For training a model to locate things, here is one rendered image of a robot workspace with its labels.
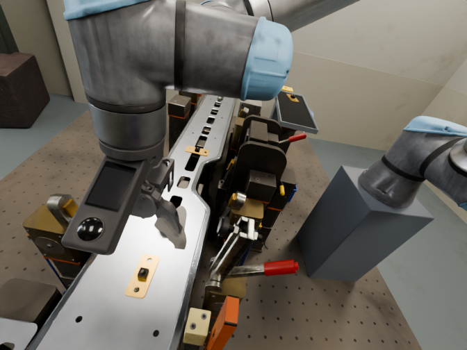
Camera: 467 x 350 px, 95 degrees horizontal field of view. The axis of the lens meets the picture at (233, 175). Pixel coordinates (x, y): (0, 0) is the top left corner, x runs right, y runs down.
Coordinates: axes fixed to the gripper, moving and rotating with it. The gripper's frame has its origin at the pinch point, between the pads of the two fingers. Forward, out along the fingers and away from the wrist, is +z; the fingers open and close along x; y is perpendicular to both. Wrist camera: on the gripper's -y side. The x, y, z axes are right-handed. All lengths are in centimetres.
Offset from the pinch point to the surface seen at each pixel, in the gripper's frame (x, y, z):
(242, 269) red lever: -18.3, -0.1, 1.4
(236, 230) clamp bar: -14.9, -0.6, -9.6
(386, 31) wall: -163, 300, -40
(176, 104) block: 17, 76, 8
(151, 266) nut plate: -1.0, 1.9, 10.9
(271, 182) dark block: -23.7, 23.0, -0.9
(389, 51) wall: -179, 302, -23
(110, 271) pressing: 6.4, -0.6, 11.2
